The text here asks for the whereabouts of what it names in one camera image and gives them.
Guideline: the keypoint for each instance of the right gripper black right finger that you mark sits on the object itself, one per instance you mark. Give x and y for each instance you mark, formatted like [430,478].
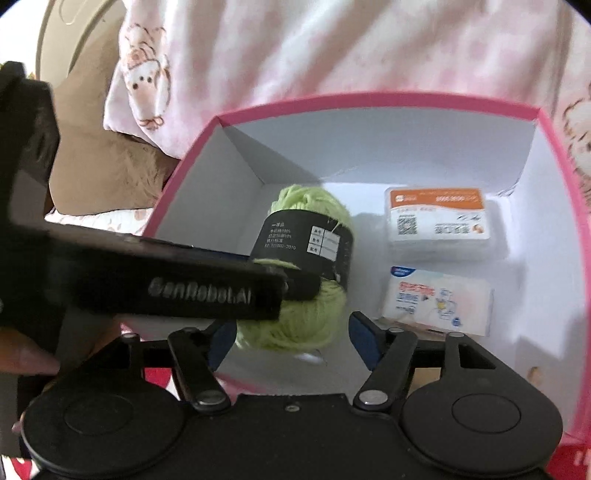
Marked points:
[392,357]

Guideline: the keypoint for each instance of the pink cardboard box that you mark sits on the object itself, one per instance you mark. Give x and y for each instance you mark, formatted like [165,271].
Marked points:
[357,146]

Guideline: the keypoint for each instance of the beige headboard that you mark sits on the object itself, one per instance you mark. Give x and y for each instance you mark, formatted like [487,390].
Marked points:
[67,28]

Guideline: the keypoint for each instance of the pink cartoon print pillow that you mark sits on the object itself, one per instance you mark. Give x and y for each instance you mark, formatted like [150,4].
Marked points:
[182,62]

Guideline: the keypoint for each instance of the clear box with orange label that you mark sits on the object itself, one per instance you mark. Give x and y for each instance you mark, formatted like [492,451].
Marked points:
[437,224]

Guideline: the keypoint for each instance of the person's left hand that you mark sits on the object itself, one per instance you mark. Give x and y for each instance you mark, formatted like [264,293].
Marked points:
[21,356]

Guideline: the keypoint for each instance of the brown pillow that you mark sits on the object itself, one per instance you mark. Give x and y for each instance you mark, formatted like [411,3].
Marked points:
[96,170]

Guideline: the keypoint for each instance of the white tissue packet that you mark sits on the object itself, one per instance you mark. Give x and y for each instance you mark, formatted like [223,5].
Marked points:
[438,302]

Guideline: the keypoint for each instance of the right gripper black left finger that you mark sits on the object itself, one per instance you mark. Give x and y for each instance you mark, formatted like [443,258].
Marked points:
[192,355]

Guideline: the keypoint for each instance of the green yarn ball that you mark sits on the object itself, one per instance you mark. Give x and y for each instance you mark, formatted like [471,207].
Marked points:
[308,235]

